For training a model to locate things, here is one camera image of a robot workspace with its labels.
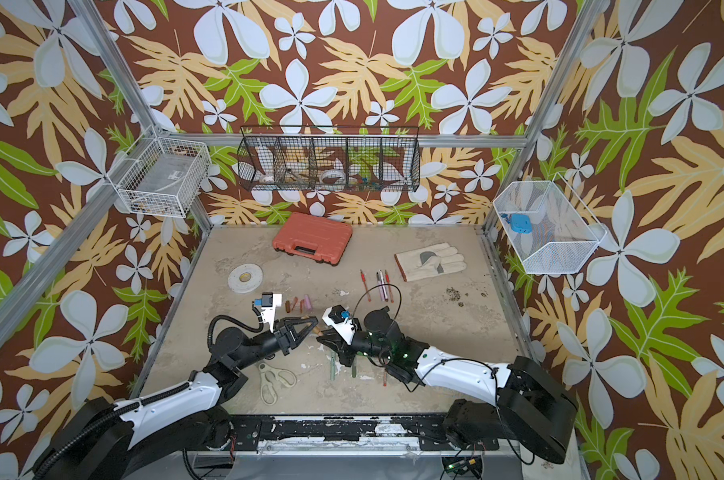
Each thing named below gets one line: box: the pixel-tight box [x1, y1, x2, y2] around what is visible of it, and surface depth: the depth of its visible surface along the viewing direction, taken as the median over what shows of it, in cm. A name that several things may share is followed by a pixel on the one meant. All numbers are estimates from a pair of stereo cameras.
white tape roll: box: [227, 263, 264, 294], surface depth 106 cm
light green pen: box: [330, 351, 336, 381], surface depth 86 cm
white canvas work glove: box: [395, 242, 467, 282], surface depth 110 cm
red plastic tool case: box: [272, 212, 353, 266], surface depth 113 cm
